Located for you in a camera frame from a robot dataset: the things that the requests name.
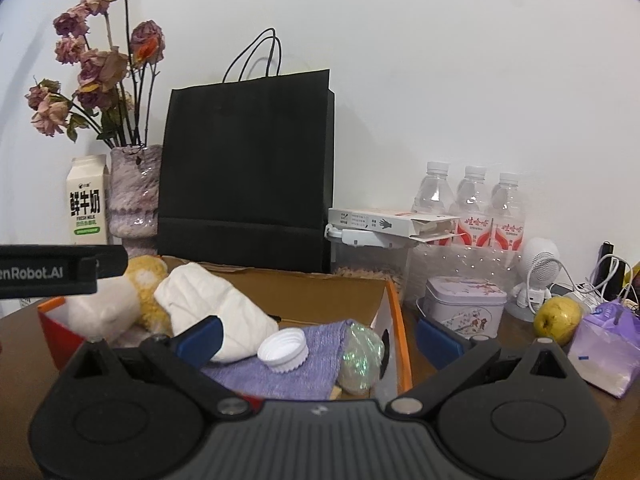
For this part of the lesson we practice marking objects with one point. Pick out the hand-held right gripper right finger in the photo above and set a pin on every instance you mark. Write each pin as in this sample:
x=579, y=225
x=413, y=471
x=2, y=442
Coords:
x=440, y=340

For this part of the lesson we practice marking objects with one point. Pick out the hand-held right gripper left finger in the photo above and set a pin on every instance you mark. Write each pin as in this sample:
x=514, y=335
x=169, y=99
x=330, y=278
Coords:
x=202, y=340

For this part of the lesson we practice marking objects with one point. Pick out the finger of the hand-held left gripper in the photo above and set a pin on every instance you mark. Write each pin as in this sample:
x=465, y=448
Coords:
x=112, y=259

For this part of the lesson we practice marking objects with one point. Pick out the yellow and white plush toy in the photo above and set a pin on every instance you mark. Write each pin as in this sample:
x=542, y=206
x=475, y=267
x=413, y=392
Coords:
x=145, y=280

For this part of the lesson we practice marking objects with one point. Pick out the white cloth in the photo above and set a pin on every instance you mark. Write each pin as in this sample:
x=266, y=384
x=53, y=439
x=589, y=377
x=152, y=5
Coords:
x=210, y=290

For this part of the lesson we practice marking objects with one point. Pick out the white bottle cap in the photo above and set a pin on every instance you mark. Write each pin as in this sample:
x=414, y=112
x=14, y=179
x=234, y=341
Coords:
x=280, y=347

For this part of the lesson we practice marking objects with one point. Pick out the iridescent plastic scrunchie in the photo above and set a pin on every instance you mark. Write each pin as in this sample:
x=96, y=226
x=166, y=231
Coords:
x=360, y=360

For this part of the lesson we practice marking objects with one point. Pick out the orange cardboard box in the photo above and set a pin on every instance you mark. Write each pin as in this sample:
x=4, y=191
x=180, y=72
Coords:
x=310, y=295

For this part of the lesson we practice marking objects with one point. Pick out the purple knitted cloth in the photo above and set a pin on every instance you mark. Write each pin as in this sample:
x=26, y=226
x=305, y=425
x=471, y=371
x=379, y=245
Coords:
x=320, y=355

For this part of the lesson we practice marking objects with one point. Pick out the pale floral tin box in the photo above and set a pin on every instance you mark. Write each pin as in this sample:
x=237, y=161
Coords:
x=465, y=310

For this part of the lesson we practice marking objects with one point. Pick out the white green milk carton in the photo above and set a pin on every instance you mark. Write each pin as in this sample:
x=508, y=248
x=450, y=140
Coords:
x=86, y=200

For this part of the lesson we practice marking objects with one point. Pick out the purple glass vase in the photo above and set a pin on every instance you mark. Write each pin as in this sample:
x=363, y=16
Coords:
x=132, y=195

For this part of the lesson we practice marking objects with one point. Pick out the clear plastic food container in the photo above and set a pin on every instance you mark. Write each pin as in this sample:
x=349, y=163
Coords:
x=365, y=260

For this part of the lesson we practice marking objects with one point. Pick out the yellow green apple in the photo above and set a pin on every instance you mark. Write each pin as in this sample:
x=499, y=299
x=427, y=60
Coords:
x=557, y=320

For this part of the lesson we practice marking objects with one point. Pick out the small white robot-shaped fan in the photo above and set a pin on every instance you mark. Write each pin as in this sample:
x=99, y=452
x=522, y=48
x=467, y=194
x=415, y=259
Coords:
x=540, y=260

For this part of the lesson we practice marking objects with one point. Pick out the flat white paper box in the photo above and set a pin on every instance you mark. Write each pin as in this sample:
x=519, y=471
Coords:
x=360, y=220

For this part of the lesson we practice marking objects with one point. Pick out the black paper bag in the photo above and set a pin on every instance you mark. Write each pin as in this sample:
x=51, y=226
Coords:
x=245, y=170

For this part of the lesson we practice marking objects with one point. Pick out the slim black device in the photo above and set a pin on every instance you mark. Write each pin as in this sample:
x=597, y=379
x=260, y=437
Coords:
x=611, y=260

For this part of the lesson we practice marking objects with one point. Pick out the dried rose bouquet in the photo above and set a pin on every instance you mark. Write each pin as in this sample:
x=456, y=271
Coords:
x=100, y=70

